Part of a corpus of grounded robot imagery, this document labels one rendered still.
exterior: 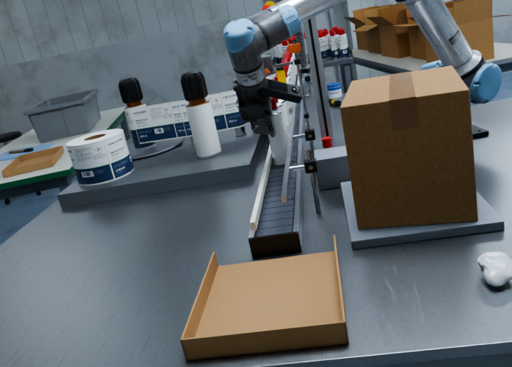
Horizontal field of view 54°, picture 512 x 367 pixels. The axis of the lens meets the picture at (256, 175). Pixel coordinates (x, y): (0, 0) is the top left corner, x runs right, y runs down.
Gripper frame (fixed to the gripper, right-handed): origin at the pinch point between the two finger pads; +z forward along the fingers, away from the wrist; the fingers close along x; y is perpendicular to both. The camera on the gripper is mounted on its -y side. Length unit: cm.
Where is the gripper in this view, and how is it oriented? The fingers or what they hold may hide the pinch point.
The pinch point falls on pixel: (274, 132)
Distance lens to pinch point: 143.6
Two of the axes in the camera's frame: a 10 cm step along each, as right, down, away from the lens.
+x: 0.2, 7.5, -6.6
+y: -9.8, 1.6, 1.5
